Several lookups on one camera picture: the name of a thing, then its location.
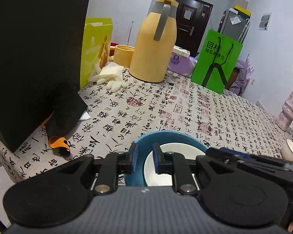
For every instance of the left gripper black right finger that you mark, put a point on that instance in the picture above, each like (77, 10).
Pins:
(228, 194)

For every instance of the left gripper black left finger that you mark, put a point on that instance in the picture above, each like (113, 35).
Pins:
(63, 193)

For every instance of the blue bowl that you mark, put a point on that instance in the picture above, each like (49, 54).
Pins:
(169, 141)

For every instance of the pink textured vase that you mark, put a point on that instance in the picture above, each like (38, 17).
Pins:
(285, 118)

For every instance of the orange black pouch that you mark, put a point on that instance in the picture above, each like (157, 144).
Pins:
(56, 142)

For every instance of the calligraphy print tablecloth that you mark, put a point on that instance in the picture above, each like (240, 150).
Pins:
(119, 118)

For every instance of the purple jacket on chair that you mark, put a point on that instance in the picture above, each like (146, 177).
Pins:
(243, 68)

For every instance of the brown wooden chair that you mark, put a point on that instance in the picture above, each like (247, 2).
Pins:
(232, 78)

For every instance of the white gloves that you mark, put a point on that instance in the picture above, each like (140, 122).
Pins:
(111, 74)

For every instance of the green paper bag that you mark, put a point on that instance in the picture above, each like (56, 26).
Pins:
(216, 61)

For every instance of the purple tissue pack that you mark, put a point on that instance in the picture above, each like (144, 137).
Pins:
(182, 65)

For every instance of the white box on tissues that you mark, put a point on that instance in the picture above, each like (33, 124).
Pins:
(181, 52)

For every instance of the yellow mug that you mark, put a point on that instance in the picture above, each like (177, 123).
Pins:
(122, 55)

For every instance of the grey refrigerator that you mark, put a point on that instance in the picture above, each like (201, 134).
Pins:
(233, 25)

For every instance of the yellow thermos jug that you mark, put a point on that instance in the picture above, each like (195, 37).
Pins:
(155, 41)

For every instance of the yellow green snack bag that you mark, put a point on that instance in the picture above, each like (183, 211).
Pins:
(96, 42)

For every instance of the black paper bag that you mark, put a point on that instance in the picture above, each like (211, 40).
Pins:
(40, 60)

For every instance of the yellow box on fridge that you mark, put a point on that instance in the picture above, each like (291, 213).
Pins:
(241, 11)

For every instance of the dark brown door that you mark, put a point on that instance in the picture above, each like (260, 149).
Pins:
(192, 19)

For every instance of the wall picture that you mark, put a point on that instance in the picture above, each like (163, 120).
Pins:
(264, 21)

